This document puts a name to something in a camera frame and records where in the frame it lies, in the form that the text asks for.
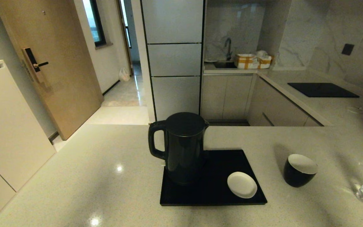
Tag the black electric kettle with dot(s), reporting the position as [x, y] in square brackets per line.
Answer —
[184, 148]

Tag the black mug white inside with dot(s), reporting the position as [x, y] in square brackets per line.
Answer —
[296, 176]

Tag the beige under-sink cabinets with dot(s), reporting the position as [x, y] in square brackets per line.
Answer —
[225, 94]

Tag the tall grey panel cabinet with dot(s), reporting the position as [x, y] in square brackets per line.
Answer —
[175, 60]

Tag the kitchen sink basin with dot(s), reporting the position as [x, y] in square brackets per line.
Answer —
[225, 64]

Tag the white plastic bag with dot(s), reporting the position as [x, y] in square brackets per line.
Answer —
[124, 75]

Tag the dark kitchen faucet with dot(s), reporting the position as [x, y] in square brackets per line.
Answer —
[228, 47]

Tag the black rectangular tray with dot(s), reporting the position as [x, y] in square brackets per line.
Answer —
[206, 192]

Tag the yellow white box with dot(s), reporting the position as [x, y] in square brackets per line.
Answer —
[246, 61]

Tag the white round saucer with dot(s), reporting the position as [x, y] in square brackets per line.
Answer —
[242, 185]

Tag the beige counter side cabinets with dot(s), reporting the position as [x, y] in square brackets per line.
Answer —
[279, 107]

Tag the small cardboard box white bag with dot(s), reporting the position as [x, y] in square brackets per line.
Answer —
[265, 61]

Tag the dark framed window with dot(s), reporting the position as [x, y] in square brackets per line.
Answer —
[97, 22]

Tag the light wooden door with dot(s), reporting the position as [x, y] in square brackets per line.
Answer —
[61, 78]

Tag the black induction cooktop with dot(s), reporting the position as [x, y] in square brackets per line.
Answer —
[321, 90]

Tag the white storage cabinet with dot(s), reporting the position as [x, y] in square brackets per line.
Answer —
[8, 126]

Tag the black wall socket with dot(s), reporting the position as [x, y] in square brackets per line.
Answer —
[348, 49]

